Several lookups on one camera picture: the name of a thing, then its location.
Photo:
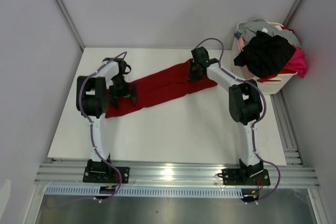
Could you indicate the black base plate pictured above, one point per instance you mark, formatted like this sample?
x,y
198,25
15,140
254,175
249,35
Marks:
x,y
233,177
100,172

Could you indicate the left aluminium corner post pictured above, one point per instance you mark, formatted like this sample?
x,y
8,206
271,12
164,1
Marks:
x,y
70,23

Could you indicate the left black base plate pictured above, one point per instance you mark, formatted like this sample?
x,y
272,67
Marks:
x,y
100,172

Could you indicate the grey garment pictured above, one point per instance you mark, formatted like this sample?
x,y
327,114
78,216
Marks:
x,y
248,30

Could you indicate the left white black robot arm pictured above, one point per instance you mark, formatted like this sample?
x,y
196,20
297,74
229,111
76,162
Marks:
x,y
94,93

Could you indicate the slotted cable duct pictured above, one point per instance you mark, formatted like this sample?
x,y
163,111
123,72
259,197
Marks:
x,y
142,191

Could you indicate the pink garment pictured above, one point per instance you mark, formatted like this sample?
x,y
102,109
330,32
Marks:
x,y
296,65

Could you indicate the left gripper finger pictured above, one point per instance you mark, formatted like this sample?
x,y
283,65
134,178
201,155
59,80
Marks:
x,y
134,94
113,102

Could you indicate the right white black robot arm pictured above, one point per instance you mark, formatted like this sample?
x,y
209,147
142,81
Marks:
x,y
245,107

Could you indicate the red t shirt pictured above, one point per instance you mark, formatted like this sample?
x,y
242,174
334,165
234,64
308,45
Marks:
x,y
166,85

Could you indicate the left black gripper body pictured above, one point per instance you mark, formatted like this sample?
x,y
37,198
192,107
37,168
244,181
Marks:
x,y
120,88

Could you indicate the black garment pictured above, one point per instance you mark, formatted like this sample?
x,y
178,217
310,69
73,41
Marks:
x,y
265,55

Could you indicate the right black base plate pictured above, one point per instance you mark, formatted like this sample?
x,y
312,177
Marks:
x,y
233,177

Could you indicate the aluminium mounting rail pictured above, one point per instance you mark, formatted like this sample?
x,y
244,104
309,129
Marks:
x,y
67,171

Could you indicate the white perforated laundry basket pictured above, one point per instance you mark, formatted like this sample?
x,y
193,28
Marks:
x,y
268,86

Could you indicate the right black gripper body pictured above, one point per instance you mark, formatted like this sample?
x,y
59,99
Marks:
x,y
193,74

